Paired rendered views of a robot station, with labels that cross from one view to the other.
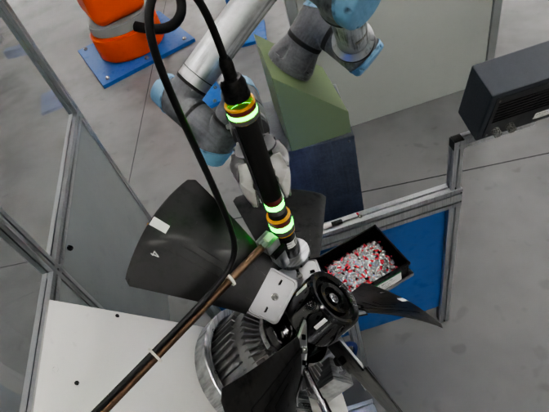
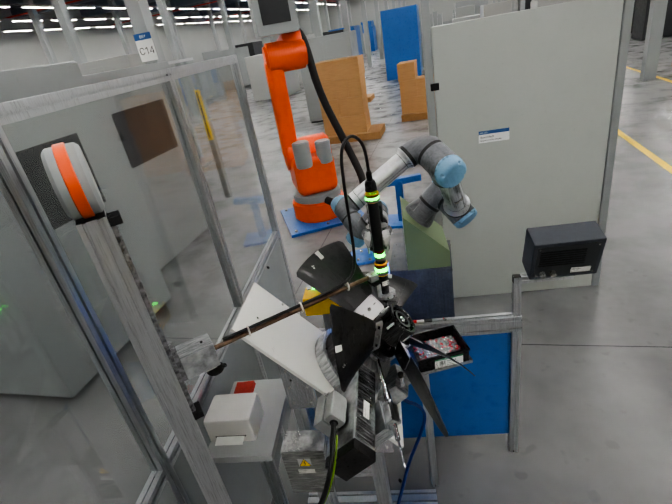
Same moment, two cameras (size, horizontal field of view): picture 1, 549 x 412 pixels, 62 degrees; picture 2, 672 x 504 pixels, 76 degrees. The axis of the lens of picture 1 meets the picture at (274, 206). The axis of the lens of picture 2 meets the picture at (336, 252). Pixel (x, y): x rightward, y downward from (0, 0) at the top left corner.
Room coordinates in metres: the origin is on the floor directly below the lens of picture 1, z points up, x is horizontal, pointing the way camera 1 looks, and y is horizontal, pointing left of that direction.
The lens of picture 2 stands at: (-0.70, -0.03, 2.06)
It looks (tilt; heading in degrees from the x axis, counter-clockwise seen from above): 26 degrees down; 8
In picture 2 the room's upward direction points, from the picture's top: 11 degrees counter-clockwise
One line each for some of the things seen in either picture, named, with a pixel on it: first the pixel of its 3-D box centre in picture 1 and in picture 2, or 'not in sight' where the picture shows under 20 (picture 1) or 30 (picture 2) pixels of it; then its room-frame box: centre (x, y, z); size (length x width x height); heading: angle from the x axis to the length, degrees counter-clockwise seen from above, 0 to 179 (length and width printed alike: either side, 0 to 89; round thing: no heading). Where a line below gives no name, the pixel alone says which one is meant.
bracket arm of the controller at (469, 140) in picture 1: (492, 131); (542, 276); (0.88, -0.64, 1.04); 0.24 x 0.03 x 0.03; 88
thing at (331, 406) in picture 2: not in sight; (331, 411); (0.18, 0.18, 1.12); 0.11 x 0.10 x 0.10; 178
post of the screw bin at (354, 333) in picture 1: (357, 344); (429, 427); (0.71, -0.12, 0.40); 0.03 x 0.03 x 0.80; 13
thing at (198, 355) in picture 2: not in sight; (195, 356); (0.19, 0.52, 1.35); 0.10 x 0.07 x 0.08; 123
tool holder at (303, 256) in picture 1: (283, 244); (381, 283); (0.53, 0.01, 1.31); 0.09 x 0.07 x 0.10; 123
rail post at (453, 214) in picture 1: (446, 269); (513, 393); (0.88, -0.54, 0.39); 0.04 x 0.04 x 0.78; 88
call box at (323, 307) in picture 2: not in sight; (323, 301); (0.90, 0.28, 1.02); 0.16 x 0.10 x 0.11; 88
